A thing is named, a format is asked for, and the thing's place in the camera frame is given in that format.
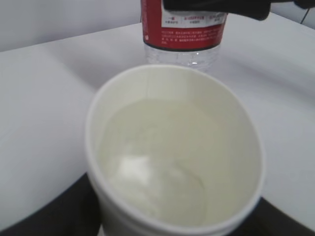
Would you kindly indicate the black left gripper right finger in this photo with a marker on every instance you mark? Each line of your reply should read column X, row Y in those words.
column 267, row 220

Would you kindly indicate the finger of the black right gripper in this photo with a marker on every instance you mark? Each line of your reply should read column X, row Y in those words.
column 255, row 9

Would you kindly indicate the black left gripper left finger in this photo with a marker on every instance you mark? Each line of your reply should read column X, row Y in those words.
column 73, row 213

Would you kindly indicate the clear plastic water bottle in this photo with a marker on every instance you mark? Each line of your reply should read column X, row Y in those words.
column 182, row 38

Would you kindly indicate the white paper cup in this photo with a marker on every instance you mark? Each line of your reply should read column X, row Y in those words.
column 171, row 151

